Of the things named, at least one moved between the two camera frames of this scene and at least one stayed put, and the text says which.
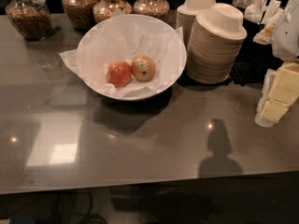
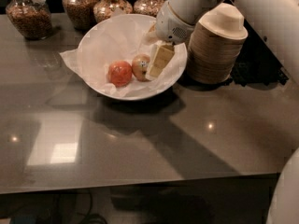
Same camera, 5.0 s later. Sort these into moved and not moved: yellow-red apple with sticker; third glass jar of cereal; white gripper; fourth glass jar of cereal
Moved: white gripper
Not moved: third glass jar of cereal; yellow-red apple with sticker; fourth glass jar of cereal
